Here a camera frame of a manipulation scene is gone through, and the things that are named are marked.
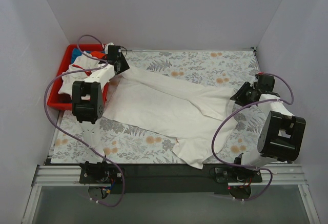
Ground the white t-shirt with black print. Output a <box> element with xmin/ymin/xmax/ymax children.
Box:
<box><xmin>104</xmin><ymin>67</ymin><xmax>237</xmax><ymax>169</ymax></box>

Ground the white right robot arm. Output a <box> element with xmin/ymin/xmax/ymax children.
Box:
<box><xmin>230</xmin><ymin>73</ymin><xmax>306</xmax><ymax>182</ymax></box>

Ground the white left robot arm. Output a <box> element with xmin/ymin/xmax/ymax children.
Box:
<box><xmin>72</xmin><ymin>43</ymin><xmax>129</xmax><ymax>184</ymax></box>

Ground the floral patterned table mat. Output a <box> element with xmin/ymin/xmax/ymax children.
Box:
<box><xmin>48</xmin><ymin>50</ymin><xmax>266</xmax><ymax>164</ymax></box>

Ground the white t-shirt red trim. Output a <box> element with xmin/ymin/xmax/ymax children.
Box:
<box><xmin>58</xmin><ymin>51</ymin><xmax>99</xmax><ymax>96</ymax></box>

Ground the red plastic bin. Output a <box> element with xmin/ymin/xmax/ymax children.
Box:
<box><xmin>47</xmin><ymin>44</ymin><xmax>104</xmax><ymax>110</ymax></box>

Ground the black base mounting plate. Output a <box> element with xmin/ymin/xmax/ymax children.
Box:
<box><xmin>79</xmin><ymin>162</ymin><xmax>262</xmax><ymax>194</ymax></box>

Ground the aluminium frame rail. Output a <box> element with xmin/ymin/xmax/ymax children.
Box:
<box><xmin>32</xmin><ymin>164</ymin><xmax>308</xmax><ymax>186</ymax></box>

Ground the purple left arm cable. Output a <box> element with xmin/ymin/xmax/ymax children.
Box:
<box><xmin>44</xmin><ymin>34</ymin><xmax>126</xmax><ymax>207</ymax></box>

